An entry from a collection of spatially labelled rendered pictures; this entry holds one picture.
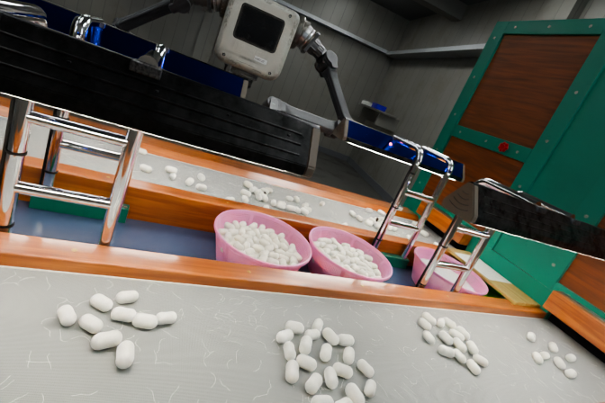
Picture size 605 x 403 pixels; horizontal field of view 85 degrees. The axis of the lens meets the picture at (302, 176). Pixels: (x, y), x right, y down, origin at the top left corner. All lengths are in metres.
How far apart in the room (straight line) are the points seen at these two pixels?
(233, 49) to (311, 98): 5.45
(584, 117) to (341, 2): 6.03
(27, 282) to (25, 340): 0.11
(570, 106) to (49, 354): 1.63
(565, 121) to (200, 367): 1.45
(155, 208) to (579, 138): 1.45
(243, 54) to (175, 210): 0.92
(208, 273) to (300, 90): 6.44
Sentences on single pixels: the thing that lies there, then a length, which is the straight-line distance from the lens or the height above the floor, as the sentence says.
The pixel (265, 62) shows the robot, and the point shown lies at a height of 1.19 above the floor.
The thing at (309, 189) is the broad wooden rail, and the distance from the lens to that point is 1.46.
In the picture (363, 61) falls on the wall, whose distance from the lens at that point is 7.28.
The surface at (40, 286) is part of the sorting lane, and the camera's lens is 0.66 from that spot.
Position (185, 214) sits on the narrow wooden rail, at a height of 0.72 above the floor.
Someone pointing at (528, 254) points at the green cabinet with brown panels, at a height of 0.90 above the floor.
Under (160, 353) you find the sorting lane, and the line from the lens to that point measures 0.57.
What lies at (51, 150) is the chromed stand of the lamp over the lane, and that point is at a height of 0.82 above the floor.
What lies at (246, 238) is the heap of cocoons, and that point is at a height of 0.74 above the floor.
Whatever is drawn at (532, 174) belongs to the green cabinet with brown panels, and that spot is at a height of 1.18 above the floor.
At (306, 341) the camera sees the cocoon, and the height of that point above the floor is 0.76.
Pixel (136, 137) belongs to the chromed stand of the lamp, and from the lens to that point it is 0.62.
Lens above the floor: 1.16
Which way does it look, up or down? 14 degrees down
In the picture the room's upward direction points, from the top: 23 degrees clockwise
